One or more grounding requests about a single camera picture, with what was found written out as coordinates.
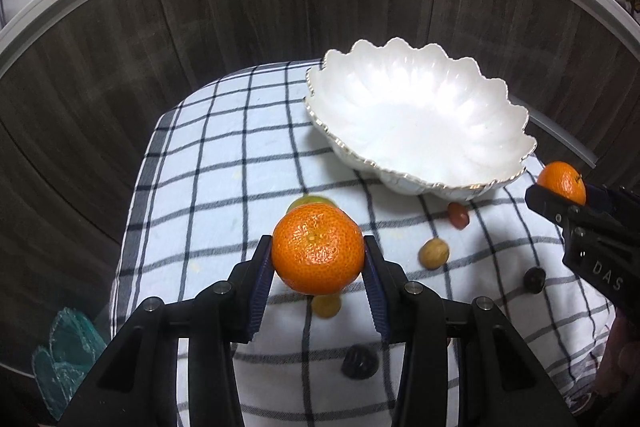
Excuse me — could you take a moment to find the orange mandarin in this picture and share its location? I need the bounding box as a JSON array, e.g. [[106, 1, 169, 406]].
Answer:
[[271, 202, 364, 296], [537, 161, 587, 206]]

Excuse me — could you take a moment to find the small dark grape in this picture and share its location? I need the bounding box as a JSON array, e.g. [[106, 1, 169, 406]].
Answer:
[[523, 267, 547, 295]]

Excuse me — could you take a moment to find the red grape tomato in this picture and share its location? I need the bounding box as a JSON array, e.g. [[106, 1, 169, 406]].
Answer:
[[447, 202, 470, 230]]

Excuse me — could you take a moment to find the tan round longan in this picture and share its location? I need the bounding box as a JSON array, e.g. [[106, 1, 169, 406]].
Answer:
[[418, 237, 450, 270]]

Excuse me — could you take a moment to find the large dark plum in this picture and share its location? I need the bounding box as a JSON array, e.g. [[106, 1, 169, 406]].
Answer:
[[341, 345, 380, 381]]

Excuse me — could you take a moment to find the small tan longan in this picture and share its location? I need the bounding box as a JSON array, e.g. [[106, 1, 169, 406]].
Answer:
[[311, 294, 342, 320]]

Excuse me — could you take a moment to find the green round fruit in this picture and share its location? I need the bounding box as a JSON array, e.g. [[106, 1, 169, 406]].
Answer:
[[286, 194, 337, 212]]

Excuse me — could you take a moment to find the person's right hand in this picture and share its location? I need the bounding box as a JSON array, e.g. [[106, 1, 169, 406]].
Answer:
[[594, 309, 639, 399]]

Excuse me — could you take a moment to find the white scalloped ceramic bowl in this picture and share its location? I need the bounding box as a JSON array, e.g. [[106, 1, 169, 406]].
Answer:
[[304, 38, 537, 202]]

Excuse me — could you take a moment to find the white blue checkered cloth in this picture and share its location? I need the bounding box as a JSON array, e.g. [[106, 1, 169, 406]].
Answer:
[[111, 62, 613, 426]]

